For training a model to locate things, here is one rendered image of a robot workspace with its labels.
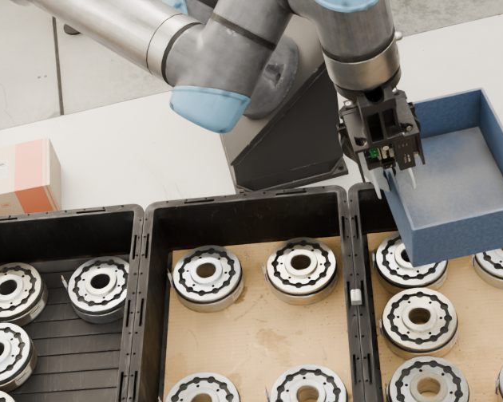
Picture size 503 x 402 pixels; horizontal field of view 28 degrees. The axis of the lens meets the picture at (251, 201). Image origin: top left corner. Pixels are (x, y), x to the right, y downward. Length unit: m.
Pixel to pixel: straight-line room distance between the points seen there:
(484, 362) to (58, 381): 0.59
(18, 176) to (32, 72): 1.49
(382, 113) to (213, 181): 0.80
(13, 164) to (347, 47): 1.00
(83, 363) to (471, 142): 0.63
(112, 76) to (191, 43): 2.15
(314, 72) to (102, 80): 1.65
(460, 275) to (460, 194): 0.25
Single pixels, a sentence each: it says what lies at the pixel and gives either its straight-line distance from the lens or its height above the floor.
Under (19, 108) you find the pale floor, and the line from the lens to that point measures 3.19.
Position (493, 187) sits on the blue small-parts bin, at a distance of 1.27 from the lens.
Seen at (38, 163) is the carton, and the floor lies 0.77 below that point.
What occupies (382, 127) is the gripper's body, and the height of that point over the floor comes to 1.28.
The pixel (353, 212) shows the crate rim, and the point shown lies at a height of 0.93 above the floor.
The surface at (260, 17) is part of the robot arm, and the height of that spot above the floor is 1.40.
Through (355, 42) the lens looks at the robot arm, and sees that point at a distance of 0.98.
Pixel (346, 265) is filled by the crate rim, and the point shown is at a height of 0.93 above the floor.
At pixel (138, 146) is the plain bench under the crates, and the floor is 0.70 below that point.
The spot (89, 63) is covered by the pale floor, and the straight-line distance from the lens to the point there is 3.26.
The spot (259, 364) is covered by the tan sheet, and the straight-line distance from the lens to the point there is 1.41.
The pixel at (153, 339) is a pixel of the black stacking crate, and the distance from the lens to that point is 1.41.
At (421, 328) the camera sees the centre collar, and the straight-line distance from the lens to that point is 1.38.
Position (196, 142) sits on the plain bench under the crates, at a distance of 1.89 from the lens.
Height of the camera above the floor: 2.02
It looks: 48 degrees down
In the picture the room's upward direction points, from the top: 12 degrees counter-clockwise
